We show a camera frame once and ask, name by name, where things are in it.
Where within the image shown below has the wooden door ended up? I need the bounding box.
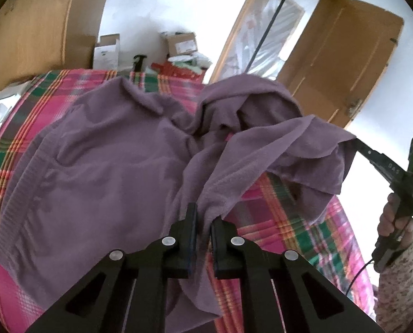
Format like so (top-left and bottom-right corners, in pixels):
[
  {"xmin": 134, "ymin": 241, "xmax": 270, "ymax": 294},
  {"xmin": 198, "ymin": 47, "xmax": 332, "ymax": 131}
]
[{"xmin": 277, "ymin": 0, "xmax": 405, "ymax": 129}]

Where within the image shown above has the person's right hand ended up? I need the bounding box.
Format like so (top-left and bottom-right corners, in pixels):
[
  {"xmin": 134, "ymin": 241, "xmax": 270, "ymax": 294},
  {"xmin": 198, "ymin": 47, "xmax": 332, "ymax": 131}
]
[{"xmin": 380, "ymin": 193, "xmax": 413, "ymax": 240}]

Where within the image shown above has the clear plastic door curtain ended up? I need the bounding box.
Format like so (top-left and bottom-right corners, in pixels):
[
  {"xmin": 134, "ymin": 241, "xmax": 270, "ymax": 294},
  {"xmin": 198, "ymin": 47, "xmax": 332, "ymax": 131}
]
[{"xmin": 224, "ymin": 0, "xmax": 325, "ymax": 80}]

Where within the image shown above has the metal door handle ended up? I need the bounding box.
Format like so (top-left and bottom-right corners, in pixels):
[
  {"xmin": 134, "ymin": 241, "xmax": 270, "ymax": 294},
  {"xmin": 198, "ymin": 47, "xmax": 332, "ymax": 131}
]
[{"xmin": 347, "ymin": 99, "xmax": 363, "ymax": 117}]

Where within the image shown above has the brown cardboard box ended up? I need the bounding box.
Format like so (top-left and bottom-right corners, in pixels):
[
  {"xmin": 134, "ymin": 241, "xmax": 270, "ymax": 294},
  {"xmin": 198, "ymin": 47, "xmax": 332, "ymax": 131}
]
[{"xmin": 161, "ymin": 32, "xmax": 197, "ymax": 58}]

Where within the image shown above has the purple fleece garment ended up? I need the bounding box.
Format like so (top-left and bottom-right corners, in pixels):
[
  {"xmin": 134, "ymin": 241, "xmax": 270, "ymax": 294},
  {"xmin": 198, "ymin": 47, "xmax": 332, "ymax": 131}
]
[{"xmin": 0, "ymin": 74, "xmax": 358, "ymax": 327}]

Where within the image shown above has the red bag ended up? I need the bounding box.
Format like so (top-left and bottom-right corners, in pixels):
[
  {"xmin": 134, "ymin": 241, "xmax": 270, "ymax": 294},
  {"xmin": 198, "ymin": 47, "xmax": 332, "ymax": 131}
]
[{"xmin": 151, "ymin": 62, "xmax": 207, "ymax": 84}]

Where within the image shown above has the white cardboard box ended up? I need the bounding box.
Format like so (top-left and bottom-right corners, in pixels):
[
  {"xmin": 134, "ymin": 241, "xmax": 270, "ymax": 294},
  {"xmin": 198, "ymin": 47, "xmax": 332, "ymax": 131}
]
[{"xmin": 93, "ymin": 34, "xmax": 121, "ymax": 70}]

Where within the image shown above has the person's right forearm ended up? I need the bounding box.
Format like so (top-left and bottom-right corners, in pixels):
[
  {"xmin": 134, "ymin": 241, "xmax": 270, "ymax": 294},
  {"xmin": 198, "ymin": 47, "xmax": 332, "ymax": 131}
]
[{"xmin": 373, "ymin": 222, "xmax": 413, "ymax": 333}]

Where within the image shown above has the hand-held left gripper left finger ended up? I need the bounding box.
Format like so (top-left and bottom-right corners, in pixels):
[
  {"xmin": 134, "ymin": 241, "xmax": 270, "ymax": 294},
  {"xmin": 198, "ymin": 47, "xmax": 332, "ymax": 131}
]
[{"xmin": 26, "ymin": 203, "xmax": 198, "ymax": 333}]

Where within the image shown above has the white parcel bag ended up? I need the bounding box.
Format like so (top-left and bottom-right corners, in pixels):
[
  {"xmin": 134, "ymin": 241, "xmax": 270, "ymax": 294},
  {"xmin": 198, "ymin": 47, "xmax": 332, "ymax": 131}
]
[{"xmin": 168, "ymin": 54, "xmax": 212, "ymax": 69}]

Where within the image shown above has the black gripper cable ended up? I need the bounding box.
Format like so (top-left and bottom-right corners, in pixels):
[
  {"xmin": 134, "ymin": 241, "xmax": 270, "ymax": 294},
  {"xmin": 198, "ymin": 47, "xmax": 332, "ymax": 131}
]
[{"xmin": 345, "ymin": 257, "xmax": 377, "ymax": 295}]

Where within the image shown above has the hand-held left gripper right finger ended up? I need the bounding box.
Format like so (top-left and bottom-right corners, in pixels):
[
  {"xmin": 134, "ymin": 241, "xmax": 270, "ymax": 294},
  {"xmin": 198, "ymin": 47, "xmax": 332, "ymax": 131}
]
[{"xmin": 211, "ymin": 215, "xmax": 384, "ymax": 333}]

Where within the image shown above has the black curtain strip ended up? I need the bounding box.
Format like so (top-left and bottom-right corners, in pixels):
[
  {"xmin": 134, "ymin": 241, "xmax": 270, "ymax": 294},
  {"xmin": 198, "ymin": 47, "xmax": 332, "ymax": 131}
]
[{"xmin": 246, "ymin": 0, "xmax": 299, "ymax": 75}]

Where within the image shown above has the wooden door frame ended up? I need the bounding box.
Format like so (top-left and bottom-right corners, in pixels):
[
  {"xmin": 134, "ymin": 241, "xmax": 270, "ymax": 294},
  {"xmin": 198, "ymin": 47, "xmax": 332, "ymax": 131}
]
[{"xmin": 210, "ymin": 0, "xmax": 273, "ymax": 84}]

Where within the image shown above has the wooden wardrobe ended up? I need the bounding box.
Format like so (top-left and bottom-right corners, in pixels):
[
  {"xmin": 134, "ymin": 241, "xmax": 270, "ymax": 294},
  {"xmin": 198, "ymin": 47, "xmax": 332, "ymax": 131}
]
[{"xmin": 0, "ymin": 0, "xmax": 115, "ymax": 98}]

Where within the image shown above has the white cloth bundle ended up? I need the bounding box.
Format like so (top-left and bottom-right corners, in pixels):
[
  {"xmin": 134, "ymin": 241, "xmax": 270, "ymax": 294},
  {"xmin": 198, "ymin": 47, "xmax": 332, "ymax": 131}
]
[{"xmin": 0, "ymin": 83, "xmax": 33, "ymax": 153}]

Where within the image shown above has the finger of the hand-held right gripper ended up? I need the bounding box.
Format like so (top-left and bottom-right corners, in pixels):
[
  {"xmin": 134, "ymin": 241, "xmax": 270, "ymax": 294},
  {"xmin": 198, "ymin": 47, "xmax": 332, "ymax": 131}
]
[{"xmin": 353, "ymin": 138, "xmax": 398, "ymax": 177}]

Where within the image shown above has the pink green plaid bed sheet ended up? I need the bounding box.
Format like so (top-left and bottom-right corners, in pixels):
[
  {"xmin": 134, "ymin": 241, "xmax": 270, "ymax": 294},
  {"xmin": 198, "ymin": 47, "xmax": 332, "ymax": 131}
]
[{"xmin": 0, "ymin": 69, "xmax": 375, "ymax": 333}]

